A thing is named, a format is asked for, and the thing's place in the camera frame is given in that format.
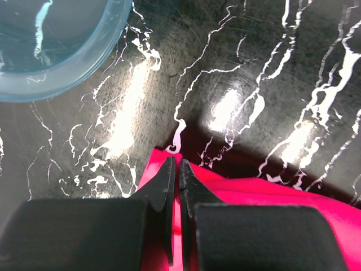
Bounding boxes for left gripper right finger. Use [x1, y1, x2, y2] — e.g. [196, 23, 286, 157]
[179, 160, 347, 270]

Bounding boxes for bright pink t shirt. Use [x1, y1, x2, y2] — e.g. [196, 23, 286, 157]
[138, 149, 360, 270]

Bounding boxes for translucent blue plastic basin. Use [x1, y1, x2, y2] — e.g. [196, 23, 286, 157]
[1, 0, 132, 102]

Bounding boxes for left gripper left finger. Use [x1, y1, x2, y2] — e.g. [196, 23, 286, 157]
[1, 157, 176, 270]

